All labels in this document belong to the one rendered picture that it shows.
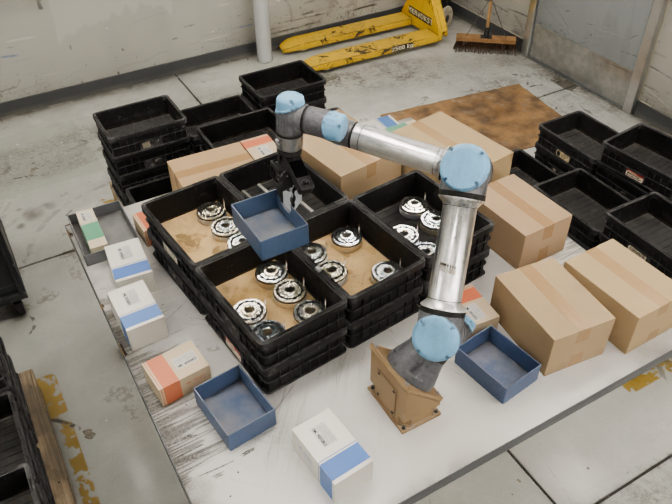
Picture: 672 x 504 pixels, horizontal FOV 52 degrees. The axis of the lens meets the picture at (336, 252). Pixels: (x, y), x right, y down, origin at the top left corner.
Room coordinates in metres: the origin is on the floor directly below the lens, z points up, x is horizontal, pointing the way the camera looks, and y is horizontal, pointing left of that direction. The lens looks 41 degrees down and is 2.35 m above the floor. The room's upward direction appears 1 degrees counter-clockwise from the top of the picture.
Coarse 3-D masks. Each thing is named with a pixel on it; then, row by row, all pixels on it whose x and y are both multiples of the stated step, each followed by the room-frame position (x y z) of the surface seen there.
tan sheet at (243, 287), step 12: (240, 276) 1.64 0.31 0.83; (252, 276) 1.64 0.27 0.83; (288, 276) 1.64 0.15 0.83; (228, 288) 1.59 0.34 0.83; (240, 288) 1.59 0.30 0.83; (252, 288) 1.59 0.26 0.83; (228, 300) 1.53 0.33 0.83; (240, 300) 1.53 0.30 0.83; (276, 312) 1.48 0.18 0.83; (288, 312) 1.48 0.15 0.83; (288, 324) 1.43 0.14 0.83
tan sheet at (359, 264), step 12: (324, 240) 1.82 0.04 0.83; (336, 252) 1.76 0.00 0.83; (360, 252) 1.76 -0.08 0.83; (372, 252) 1.76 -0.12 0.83; (348, 264) 1.70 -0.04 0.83; (360, 264) 1.70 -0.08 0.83; (372, 264) 1.70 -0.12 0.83; (348, 276) 1.64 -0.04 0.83; (360, 276) 1.64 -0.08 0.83; (348, 288) 1.58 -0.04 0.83; (360, 288) 1.58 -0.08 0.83
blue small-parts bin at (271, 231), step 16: (272, 192) 1.69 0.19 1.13; (240, 208) 1.64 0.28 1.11; (256, 208) 1.66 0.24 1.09; (272, 208) 1.69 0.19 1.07; (240, 224) 1.57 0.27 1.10; (256, 224) 1.61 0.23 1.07; (272, 224) 1.61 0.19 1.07; (288, 224) 1.61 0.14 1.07; (304, 224) 1.54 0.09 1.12; (256, 240) 1.48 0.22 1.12; (272, 240) 1.47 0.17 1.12; (288, 240) 1.49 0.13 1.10; (304, 240) 1.52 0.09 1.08; (272, 256) 1.47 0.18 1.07
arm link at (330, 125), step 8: (304, 112) 1.60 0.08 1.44; (312, 112) 1.60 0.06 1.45; (320, 112) 1.60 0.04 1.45; (328, 112) 1.59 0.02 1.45; (336, 112) 1.60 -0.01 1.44; (304, 120) 1.59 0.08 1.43; (312, 120) 1.58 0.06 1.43; (320, 120) 1.58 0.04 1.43; (328, 120) 1.57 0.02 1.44; (336, 120) 1.57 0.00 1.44; (344, 120) 1.58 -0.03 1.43; (304, 128) 1.58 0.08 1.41; (312, 128) 1.58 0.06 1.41; (320, 128) 1.57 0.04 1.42; (328, 128) 1.56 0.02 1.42; (336, 128) 1.56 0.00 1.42; (344, 128) 1.59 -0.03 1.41; (320, 136) 1.57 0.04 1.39; (328, 136) 1.56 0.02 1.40; (336, 136) 1.55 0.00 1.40; (344, 136) 1.59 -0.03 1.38
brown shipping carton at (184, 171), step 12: (240, 144) 2.39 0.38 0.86; (192, 156) 2.31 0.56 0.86; (204, 156) 2.31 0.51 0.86; (216, 156) 2.30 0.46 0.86; (228, 156) 2.30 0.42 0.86; (240, 156) 2.30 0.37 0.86; (168, 168) 2.27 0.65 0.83; (180, 168) 2.22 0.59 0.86; (192, 168) 2.22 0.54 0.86; (204, 168) 2.22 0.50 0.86; (216, 168) 2.22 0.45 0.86; (228, 168) 2.22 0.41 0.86; (180, 180) 2.14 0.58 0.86; (192, 180) 2.14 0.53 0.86
